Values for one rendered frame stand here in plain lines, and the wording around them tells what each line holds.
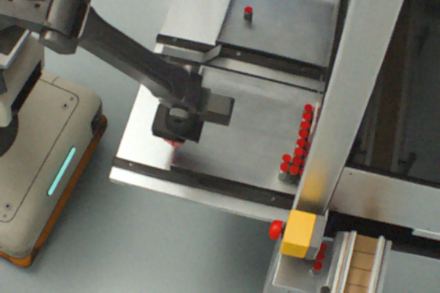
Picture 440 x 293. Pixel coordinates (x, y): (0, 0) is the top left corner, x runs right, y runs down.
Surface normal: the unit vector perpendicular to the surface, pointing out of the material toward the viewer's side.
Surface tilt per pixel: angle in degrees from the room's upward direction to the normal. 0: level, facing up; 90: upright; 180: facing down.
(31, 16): 24
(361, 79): 90
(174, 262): 0
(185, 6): 0
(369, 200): 90
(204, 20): 0
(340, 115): 90
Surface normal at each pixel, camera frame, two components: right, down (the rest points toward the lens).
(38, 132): 0.05, -0.48
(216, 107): 0.17, -0.20
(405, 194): -0.24, 0.84
